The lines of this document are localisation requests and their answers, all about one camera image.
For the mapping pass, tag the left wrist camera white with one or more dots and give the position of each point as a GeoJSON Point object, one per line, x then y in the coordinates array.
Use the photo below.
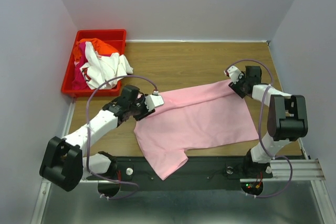
{"type": "Point", "coordinates": [153, 101]}

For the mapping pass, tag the aluminium rail frame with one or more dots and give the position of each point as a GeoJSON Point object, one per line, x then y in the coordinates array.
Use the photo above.
{"type": "Point", "coordinates": [282, 169]}

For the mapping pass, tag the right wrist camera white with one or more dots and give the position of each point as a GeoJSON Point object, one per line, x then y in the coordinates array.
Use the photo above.
{"type": "Point", "coordinates": [234, 74]}

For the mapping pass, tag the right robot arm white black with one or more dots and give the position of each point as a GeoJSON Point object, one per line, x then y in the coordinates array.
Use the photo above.
{"type": "Point", "coordinates": [286, 122]}

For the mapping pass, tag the pink t shirt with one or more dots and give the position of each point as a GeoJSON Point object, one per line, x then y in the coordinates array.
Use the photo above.
{"type": "Point", "coordinates": [198, 117]}

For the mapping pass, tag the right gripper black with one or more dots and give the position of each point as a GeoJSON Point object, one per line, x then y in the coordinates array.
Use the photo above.
{"type": "Point", "coordinates": [235, 88]}

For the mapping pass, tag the white t shirt red print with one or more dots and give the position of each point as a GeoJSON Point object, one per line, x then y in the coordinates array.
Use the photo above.
{"type": "Point", "coordinates": [101, 68]}

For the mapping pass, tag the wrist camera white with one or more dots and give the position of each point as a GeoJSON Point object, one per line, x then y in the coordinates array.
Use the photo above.
{"type": "Point", "coordinates": [234, 74]}
{"type": "Point", "coordinates": [153, 101]}

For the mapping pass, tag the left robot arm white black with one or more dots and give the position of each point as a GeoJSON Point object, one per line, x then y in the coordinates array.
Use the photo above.
{"type": "Point", "coordinates": [67, 160]}

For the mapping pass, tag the red plastic bin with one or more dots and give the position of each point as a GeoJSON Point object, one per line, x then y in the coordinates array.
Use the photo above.
{"type": "Point", "coordinates": [113, 37]}

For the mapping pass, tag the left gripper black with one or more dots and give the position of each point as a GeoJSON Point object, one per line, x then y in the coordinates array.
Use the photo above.
{"type": "Point", "coordinates": [146, 113]}

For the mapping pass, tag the magenta t shirt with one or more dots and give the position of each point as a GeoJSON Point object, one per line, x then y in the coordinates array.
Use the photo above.
{"type": "Point", "coordinates": [79, 82]}

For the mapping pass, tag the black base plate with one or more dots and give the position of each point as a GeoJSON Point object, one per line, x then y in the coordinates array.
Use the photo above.
{"type": "Point", "coordinates": [198, 173]}

